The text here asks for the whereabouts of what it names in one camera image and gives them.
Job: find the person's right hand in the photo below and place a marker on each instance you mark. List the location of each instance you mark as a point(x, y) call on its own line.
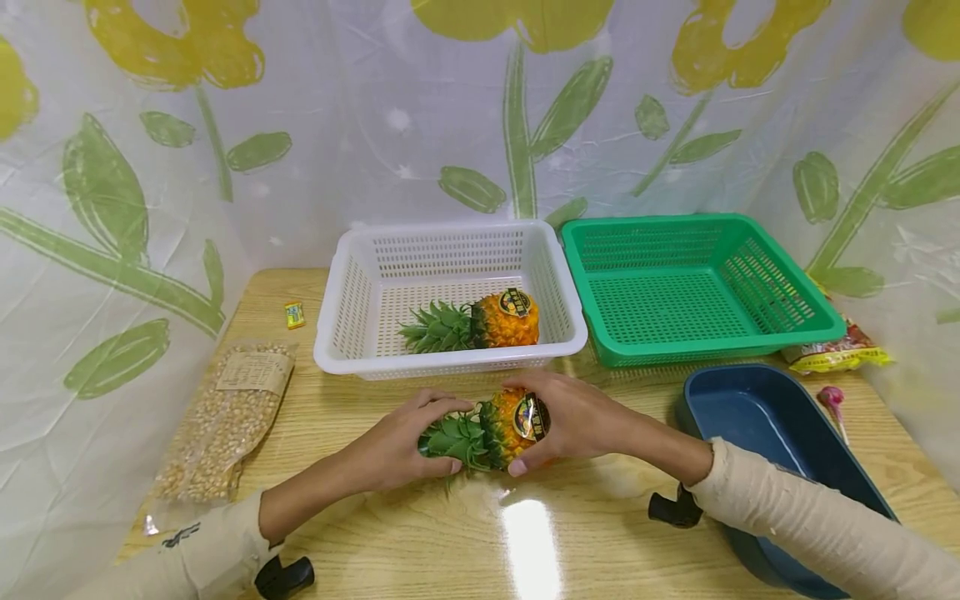
point(581, 421)

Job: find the person's left hand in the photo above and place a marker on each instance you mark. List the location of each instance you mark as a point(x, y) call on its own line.
point(390, 450)

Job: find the person's right thumb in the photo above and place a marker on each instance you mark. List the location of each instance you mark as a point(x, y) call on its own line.
point(531, 462)

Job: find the person's right fingers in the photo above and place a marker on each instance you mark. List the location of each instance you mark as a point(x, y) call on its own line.
point(534, 385)

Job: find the person's left fingers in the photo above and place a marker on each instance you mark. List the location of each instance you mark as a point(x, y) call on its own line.
point(442, 402)

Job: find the person's left thumb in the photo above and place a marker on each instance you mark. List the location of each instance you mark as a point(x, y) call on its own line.
point(442, 468)

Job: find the pineapple with round label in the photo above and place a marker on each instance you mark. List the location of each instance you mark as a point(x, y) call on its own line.
point(499, 429)
point(502, 323)

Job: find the person's right forearm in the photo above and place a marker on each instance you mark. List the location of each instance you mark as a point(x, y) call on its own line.
point(795, 517)

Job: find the person's left forearm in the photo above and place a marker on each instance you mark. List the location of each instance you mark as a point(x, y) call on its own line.
point(225, 542)

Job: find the green plastic basket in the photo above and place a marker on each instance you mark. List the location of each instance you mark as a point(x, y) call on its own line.
point(660, 304)

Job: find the black wrist band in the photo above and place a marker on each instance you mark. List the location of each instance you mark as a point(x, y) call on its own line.
point(285, 577)
point(675, 508)

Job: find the white plastic basket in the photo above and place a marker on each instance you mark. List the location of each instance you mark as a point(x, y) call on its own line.
point(442, 250)

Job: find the small yellow candy packet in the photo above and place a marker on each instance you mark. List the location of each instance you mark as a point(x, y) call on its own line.
point(295, 315)

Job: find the clear bag of corn kernels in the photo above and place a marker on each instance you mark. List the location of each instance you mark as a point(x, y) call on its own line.
point(221, 425)

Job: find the dark blue plastic basin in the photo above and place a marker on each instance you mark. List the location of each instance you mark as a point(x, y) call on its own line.
point(757, 417)

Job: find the pink lollipop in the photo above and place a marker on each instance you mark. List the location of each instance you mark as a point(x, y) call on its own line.
point(830, 397)

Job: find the yellow and red snack packet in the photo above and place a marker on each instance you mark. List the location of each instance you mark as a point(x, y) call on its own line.
point(844, 348)

